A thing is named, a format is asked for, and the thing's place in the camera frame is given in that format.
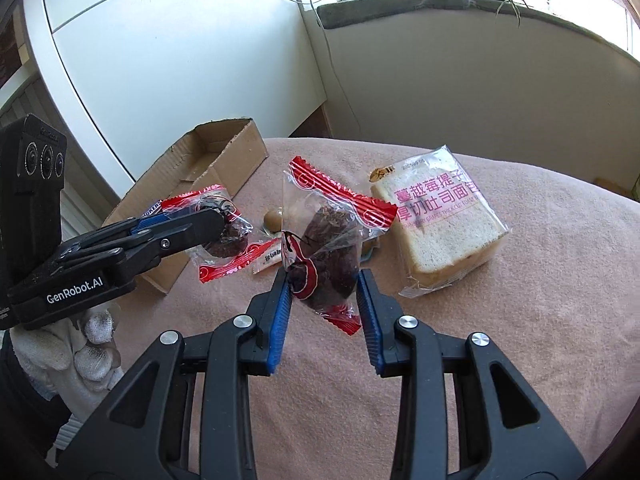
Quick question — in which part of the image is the person's left hand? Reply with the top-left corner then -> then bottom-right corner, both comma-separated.
12,309 -> 123,413

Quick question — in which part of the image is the person's left forearm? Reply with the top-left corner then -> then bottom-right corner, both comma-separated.
0,332 -> 71,461

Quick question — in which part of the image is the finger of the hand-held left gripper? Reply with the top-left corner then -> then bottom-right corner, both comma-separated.
70,210 -> 226,276
59,205 -> 201,261

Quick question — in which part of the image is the sliced bread packet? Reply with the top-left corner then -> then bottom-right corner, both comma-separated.
370,146 -> 511,298

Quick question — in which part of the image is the white power cable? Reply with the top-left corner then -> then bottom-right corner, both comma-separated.
309,0 -> 362,131

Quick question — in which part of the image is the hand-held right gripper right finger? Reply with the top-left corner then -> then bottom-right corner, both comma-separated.
356,268 -> 588,480

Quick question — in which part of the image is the white wardrobe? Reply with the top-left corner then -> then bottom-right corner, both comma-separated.
22,0 -> 328,196

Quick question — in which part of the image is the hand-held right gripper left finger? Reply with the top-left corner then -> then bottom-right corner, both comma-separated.
50,267 -> 296,480

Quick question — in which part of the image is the dark cake red-edged packet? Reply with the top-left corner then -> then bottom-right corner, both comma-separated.
281,156 -> 398,336
145,186 -> 281,285

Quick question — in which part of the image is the cardboard box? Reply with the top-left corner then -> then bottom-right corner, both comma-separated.
102,117 -> 268,295

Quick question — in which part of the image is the small white snack packet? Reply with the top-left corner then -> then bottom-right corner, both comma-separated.
252,249 -> 282,274

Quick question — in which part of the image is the grey windowsill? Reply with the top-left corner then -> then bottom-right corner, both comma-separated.
317,0 -> 640,61

